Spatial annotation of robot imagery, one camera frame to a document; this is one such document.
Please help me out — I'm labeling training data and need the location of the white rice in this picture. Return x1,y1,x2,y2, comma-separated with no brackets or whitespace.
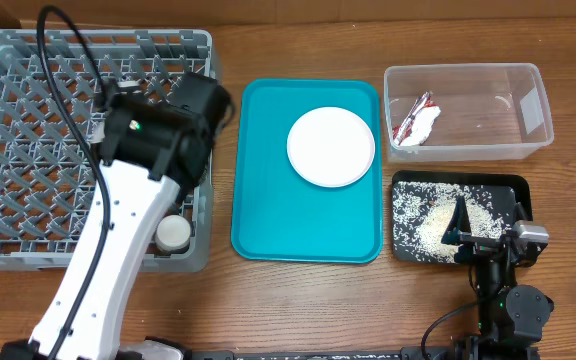
392,181,514,264

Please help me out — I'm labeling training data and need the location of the red snack wrapper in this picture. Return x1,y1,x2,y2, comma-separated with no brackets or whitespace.
393,91,441,147

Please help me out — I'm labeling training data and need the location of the white cup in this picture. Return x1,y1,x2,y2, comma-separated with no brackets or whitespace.
155,215,192,253

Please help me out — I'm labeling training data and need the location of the large white plate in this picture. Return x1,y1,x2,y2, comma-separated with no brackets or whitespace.
286,107,376,188

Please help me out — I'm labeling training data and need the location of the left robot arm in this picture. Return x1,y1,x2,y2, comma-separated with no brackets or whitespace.
0,73,232,359

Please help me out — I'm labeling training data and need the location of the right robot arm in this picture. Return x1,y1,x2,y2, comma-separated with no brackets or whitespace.
441,197,554,359

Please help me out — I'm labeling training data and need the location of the black waste tray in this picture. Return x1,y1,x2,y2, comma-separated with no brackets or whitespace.
391,170,532,239

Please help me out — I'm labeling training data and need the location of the clear plastic bin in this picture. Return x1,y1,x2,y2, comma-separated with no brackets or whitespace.
383,63,554,163

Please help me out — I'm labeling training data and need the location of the teal serving tray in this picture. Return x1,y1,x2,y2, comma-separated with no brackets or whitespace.
231,79,383,264

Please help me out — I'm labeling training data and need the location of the grey dish rack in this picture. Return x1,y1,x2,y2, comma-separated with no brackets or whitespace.
0,29,221,271

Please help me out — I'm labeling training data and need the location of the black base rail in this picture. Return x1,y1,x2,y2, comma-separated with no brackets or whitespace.
187,346,457,360

